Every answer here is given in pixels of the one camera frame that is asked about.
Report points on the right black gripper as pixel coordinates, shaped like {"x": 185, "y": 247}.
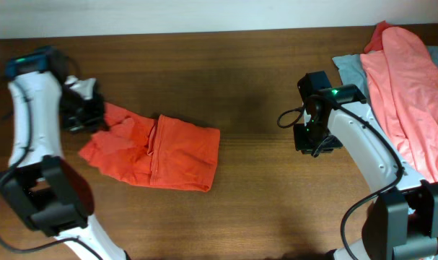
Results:
{"x": 301, "y": 143}

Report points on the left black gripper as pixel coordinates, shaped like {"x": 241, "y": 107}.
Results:
{"x": 95, "y": 123}

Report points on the orange printed t-shirt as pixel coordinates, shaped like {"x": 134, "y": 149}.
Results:
{"x": 162, "y": 153}

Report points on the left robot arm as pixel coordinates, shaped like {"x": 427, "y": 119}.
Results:
{"x": 42, "y": 189}

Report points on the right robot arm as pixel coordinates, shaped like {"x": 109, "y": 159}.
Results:
{"x": 402, "y": 222}

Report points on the light blue t-shirt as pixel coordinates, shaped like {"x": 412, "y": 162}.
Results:
{"x": 352, "y": 73}

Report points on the salmon pink t-shirt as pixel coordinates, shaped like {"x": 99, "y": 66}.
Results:
{"x": 402, "y": 81}

